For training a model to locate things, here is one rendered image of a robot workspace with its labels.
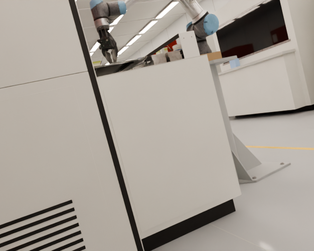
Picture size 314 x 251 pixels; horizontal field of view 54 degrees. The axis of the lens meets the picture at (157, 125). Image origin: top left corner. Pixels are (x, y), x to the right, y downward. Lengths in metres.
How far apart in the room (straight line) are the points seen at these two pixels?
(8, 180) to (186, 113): 0.82
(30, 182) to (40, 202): 0.08
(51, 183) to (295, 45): 4.17
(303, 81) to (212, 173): 3.42
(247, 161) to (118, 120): 1.23
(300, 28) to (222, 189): 3.62
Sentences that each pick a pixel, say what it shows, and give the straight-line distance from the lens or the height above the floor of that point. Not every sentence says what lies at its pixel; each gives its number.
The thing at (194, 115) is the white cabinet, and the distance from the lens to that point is 1.50.
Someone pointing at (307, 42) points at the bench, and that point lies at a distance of 4.95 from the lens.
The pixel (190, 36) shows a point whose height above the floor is 0.93.
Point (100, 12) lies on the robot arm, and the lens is 1.77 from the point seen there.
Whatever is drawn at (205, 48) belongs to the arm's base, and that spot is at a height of 0.92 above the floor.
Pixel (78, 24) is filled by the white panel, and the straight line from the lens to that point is 1.19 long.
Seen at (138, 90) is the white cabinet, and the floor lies 0.72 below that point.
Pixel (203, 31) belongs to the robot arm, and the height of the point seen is 1.01.
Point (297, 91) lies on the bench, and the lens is 4.78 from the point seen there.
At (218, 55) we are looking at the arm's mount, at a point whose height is 0.85.
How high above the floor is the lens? 0.64
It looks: 4 degrees down
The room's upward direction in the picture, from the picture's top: 15 degrees counter-clockwise
